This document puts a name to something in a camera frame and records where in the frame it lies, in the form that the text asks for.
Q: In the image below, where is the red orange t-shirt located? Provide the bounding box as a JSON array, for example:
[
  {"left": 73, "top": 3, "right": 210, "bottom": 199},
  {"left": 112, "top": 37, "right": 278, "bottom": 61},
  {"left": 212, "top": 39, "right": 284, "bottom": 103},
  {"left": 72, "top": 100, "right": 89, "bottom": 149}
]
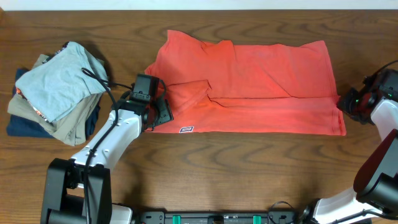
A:
[{"left": 146, "top": 30, "right": 346, "bottom": 136}]

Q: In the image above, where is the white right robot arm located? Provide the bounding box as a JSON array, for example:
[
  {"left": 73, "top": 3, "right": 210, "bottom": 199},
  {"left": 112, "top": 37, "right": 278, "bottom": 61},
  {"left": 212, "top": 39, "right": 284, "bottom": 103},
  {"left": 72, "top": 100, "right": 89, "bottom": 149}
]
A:
[{"left": 304, "top": 88, "right": 397, "bottom": 223}]

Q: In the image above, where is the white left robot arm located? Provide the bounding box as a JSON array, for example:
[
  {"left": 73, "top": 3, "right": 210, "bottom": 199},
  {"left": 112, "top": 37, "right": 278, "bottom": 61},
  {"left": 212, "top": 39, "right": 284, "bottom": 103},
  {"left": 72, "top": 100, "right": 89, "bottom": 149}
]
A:
[{"left": 40, "top": 98, "right": 173, "bottom": 223}]

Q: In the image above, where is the beige folded garment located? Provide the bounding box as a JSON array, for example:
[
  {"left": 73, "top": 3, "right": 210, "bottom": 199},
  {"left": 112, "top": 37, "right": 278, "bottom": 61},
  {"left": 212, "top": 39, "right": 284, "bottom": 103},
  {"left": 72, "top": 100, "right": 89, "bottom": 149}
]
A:
[{"left": 7, "top": 54, "right": 108, "bottom": 146}]

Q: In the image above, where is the light blue folded garment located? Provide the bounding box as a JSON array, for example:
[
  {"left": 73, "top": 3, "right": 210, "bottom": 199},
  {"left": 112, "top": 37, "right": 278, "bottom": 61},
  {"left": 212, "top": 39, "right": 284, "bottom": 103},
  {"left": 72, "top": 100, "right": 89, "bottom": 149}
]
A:
[{"left": 16, "top": 42, "right": 108, "bottom": 122}]

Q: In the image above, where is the navy blue folded garment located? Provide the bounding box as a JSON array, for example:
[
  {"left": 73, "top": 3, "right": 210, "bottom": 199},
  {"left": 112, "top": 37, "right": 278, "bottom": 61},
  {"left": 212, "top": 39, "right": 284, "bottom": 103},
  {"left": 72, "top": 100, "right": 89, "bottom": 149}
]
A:
[{"left": 6, "top": 68, "right": 101, "bottom": 139}]

